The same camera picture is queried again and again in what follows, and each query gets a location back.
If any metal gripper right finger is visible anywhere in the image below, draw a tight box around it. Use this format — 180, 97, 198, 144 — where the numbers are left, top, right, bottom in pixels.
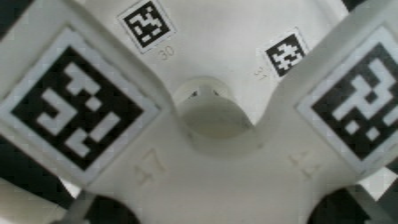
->
308, 184, 398, 224

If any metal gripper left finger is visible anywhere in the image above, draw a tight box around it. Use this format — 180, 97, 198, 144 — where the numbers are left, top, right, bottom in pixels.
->
52, 191, 141, 224

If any white cross-shaped table base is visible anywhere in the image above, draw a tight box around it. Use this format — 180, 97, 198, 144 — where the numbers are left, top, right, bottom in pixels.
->
0, 0, 398, 224

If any white round table top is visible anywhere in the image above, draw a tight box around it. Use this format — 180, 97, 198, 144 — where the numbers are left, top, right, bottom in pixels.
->
75, 0, 349, 120

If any white cylindrical table leg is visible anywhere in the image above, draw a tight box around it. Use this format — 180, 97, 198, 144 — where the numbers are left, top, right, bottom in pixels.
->
173, 76, 255, 139

